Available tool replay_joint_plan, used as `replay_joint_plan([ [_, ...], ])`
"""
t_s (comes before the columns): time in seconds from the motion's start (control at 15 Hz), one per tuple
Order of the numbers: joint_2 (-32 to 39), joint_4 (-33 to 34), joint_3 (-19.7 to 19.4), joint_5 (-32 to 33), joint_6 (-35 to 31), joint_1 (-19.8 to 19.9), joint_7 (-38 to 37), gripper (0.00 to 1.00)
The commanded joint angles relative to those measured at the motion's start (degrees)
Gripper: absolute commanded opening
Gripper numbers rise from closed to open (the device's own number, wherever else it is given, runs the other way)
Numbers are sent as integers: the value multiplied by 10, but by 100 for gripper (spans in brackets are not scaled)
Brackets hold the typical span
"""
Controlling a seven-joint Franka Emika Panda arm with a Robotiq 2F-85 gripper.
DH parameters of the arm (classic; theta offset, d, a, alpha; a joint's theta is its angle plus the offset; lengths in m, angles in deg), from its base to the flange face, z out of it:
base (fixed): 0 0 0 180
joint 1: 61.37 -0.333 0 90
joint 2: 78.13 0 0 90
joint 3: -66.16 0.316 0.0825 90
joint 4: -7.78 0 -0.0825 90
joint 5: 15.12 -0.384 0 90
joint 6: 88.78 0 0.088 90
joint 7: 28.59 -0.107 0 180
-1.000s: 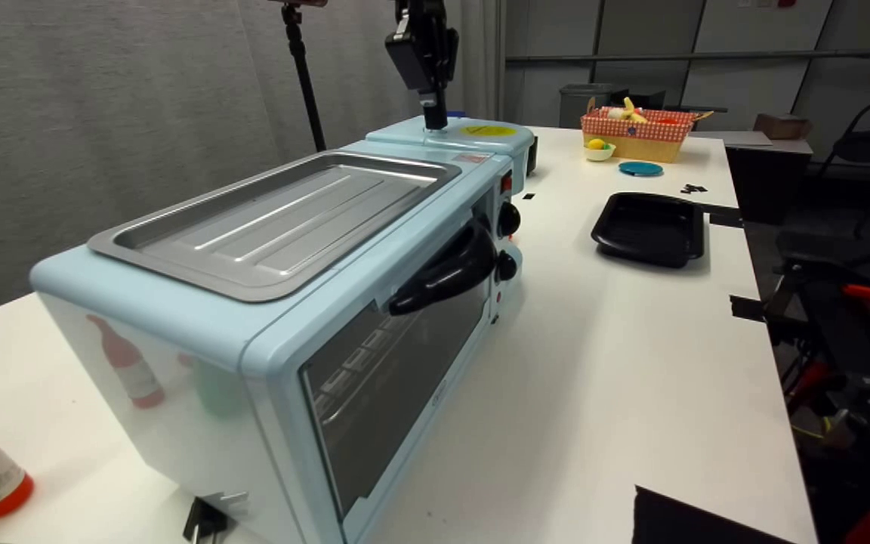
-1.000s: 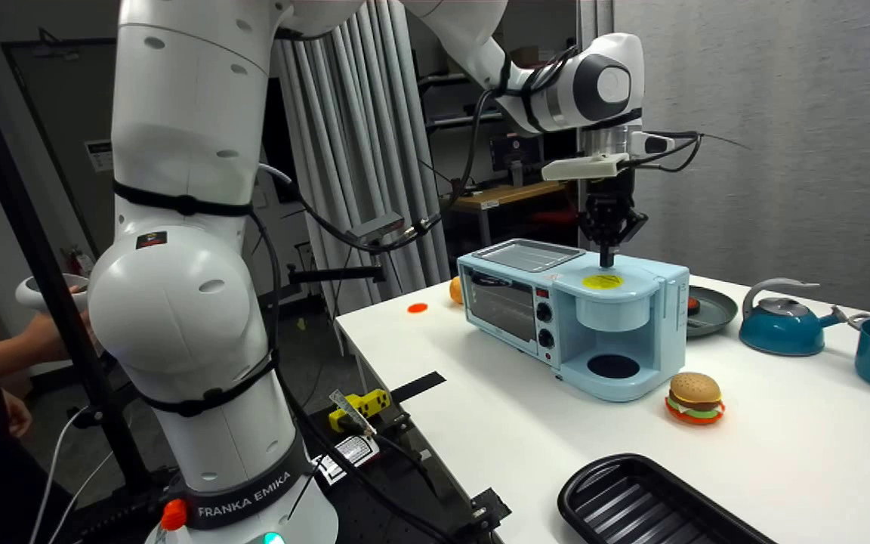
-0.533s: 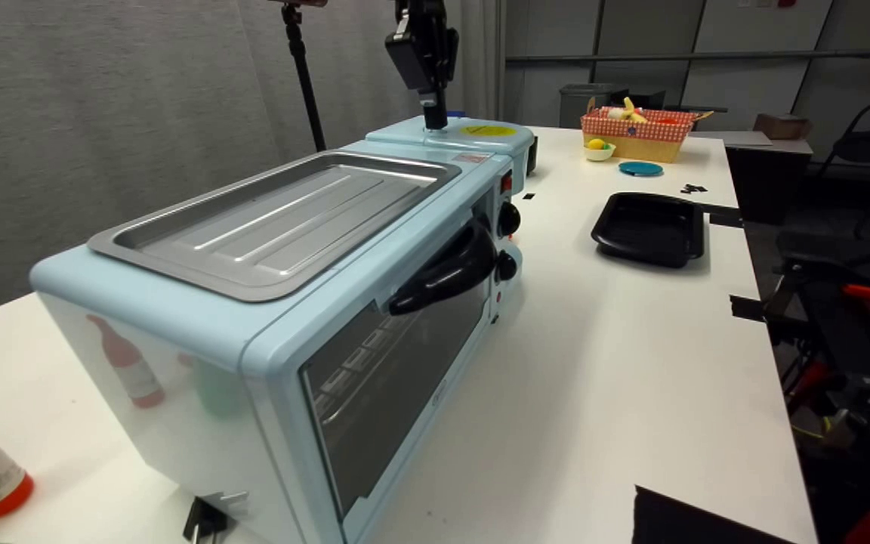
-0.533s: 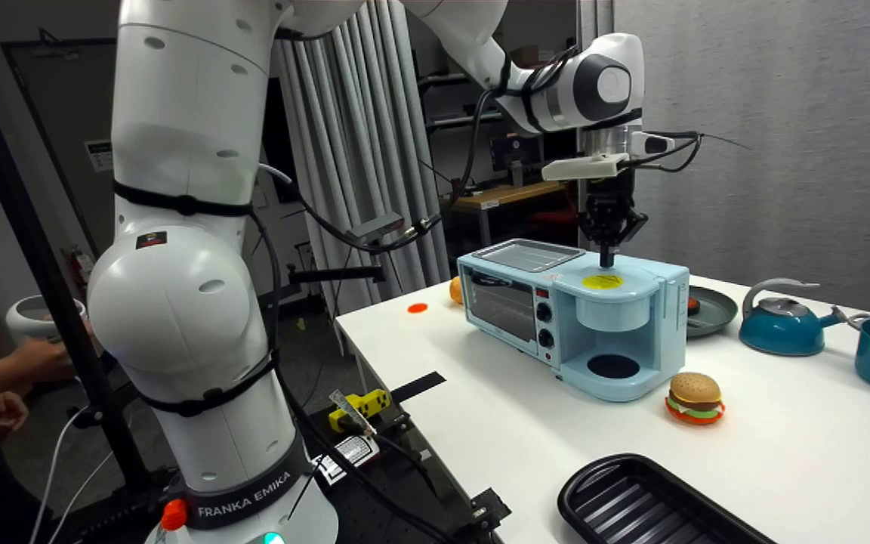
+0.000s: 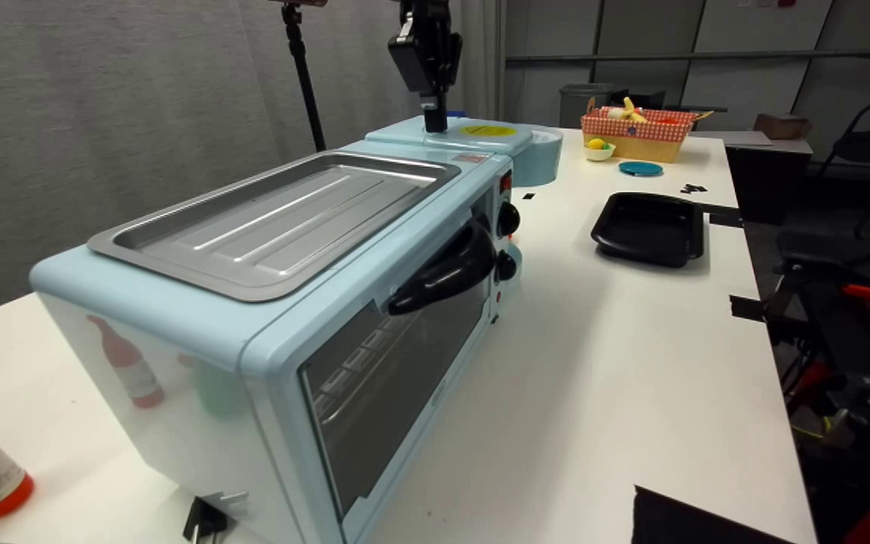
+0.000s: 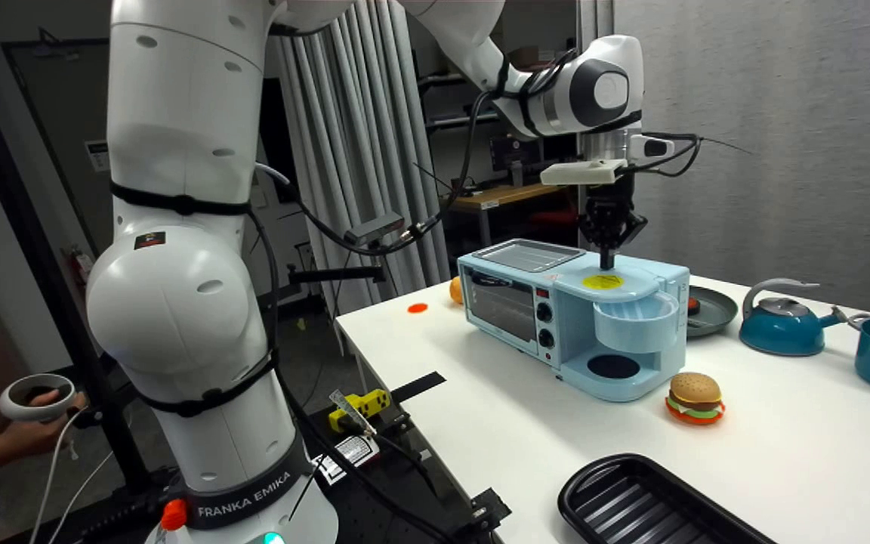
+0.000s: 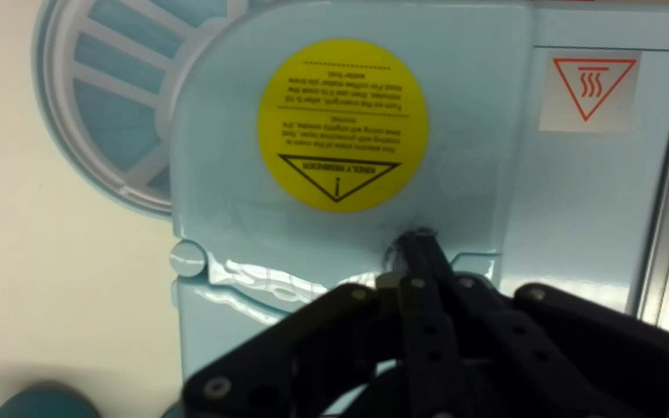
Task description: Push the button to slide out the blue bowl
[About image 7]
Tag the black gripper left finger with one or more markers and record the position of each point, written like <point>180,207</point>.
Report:
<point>325,349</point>

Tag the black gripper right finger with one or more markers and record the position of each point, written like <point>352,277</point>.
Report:
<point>551,349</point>

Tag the light blue toaster oven station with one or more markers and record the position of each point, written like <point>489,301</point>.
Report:
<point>465,118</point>

